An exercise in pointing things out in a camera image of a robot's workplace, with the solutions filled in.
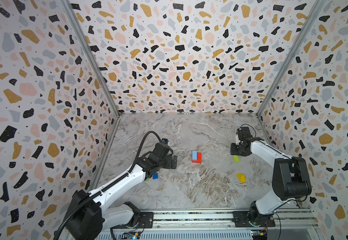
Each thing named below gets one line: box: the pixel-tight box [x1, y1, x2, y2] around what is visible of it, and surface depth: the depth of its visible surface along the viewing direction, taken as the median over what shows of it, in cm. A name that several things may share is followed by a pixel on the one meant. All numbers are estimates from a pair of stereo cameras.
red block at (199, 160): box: [191, 156, 203, 164], surface depth 96 cm
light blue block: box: [192, 150, 198, 161], surface depth 97 cm
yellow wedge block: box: [236, 173, 247, 184], surface depth 89 cm
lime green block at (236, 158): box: [233, 155, 240, 163], surface depth 97 cm
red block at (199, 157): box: [196, 152, 203, 163], surface depth 97 cm
